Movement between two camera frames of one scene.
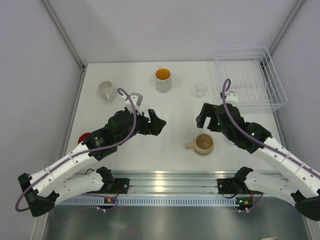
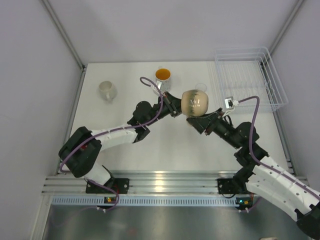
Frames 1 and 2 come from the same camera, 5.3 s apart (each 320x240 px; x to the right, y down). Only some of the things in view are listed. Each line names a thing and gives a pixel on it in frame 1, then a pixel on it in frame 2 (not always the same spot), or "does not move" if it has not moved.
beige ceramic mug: (203, 145) -> (194, 102)
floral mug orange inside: (163, 80) does not move
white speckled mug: (107, 90) does not move
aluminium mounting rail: (174, 182) does not move
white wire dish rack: (252, 76) does not move
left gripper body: (142, 127) -> (166, 108)
